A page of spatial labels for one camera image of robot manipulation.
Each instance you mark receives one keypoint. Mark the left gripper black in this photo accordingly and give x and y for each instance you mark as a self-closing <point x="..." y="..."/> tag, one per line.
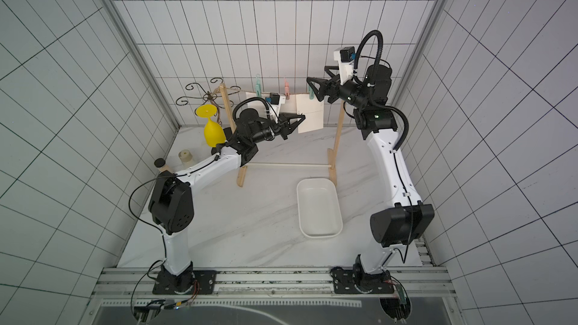
<point x="289" y="128"/>

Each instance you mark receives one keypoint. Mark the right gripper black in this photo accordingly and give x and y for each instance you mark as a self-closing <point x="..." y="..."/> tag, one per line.
<point x="333" y="88"/>

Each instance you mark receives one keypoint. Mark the white postcard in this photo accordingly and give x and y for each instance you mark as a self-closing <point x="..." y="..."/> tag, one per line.
<point x="261" y="106"/>
<point x="286" y="104"/>
<point x="313" y="110"/>

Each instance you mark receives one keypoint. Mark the pink clothespin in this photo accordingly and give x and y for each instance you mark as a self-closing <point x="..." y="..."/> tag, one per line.
<point x="286" y="90"/>

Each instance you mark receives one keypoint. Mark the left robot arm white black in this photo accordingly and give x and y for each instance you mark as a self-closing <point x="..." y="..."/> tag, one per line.
<point x="172" y="199"/>

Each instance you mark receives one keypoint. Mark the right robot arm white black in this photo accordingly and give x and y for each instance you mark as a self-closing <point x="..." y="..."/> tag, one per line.
<point x="405" y="217"/>

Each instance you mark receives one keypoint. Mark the wooden clothesline rack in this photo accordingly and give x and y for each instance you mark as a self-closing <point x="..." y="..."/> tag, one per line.
<point x="330" y="165"/>

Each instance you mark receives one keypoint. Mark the yellow plastic wine glass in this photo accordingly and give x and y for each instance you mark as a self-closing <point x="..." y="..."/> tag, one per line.
<point x="213" y="132"/>

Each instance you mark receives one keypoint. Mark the white rectangular tray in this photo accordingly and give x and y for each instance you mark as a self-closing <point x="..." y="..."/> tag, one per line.
<point x="319" y="208"/>

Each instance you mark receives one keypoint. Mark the cream small jar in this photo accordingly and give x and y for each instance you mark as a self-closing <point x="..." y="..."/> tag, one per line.
<point x="186" y="158"/>

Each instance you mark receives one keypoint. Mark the wooden jar black lid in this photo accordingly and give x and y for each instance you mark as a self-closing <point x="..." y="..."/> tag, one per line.
<point x="161" y="165"/>

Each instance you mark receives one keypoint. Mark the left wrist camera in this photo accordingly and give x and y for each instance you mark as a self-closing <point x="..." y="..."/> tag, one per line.
<point x="276" y="101"/>

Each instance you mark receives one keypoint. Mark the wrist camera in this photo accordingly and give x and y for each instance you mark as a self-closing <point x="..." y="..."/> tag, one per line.
<point x="276" y="101"/>
<point x="345" y="58"/>

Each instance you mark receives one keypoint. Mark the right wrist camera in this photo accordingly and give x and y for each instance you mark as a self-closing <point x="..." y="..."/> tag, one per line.
<point x="345" y="58"/>

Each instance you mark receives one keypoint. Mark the black wire glass holder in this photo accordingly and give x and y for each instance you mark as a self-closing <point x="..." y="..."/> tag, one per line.
<point x="205" y="97"/>

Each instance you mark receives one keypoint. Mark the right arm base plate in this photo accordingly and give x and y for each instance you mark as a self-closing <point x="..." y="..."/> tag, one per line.
<point x="356" y="281"/>

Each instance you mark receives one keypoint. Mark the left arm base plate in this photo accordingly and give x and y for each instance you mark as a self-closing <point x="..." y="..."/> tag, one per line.
<point x="185" y="283"/>

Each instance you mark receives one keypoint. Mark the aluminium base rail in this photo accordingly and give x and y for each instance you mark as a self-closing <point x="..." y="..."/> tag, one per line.
<point x="274" y="283"/>

